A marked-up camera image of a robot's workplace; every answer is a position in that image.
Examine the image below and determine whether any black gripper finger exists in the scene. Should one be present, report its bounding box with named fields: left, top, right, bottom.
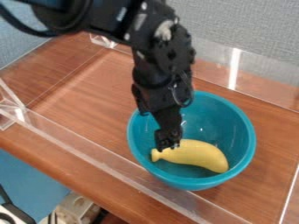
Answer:
left=130, top=86, right=149, bottom=116
left=153, top=106, right=182, bottom=152

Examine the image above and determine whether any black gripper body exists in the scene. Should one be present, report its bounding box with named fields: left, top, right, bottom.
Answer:
left=132, top=70, right=193, bottom=113

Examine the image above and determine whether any yellow toy banana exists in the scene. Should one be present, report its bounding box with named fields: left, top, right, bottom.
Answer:
left=150, top=139, right=229, bottom=173

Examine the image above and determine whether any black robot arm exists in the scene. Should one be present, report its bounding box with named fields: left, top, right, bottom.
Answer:
left=13, top=0, right=194, bottom=150

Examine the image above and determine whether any blue plastic bowl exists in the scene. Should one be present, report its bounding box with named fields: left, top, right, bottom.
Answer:
left=126, top=91, right=257, bottom=191

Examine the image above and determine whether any clear acrylic back barrier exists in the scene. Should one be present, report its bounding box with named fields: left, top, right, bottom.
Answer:
left=112, top=38, right=299, bottom=113

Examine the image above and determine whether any clear acrylic barrier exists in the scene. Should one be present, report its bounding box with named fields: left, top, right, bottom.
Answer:
left=0, top=79, right=252, bottom=224
left=112, top=38, right=299, bottom=113

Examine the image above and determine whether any clear acrylic front barrier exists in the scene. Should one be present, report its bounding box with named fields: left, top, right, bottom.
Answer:
left=0, top=79, right=252, bottom=224

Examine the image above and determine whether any white power strip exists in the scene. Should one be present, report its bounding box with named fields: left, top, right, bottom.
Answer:
left=46, top=192, right=101, bottom=224

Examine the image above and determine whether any black chair part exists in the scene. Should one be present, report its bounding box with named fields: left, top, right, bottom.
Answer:
left=0, top=185, right=36, bottom=224

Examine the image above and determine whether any clear acrylic corner bracket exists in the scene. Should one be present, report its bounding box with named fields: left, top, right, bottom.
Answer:
left=88, top=33, right=117, bottom=49

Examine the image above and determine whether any black cable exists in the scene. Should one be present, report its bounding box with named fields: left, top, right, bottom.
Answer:
left=0, top=3, right=60, bottom=39

